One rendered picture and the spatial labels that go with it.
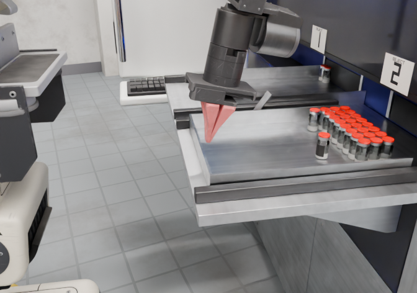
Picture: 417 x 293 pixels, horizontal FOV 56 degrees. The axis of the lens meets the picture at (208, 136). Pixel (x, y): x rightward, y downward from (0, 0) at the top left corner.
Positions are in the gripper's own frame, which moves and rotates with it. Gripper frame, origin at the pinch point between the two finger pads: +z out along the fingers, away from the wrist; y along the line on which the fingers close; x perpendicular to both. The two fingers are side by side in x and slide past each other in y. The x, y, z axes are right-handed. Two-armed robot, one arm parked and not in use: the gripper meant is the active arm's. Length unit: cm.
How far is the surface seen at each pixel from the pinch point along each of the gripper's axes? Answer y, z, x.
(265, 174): 8.7, 2.9, -5.8
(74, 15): -66, 36, 402
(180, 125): -1.0, 6.2, 20.7
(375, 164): 26.8, -1.1, -6.2
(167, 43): 2, 0, 89
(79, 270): -20, 100, 82
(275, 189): 10.0, 4.2, -7.8
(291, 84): 34, -1, 46
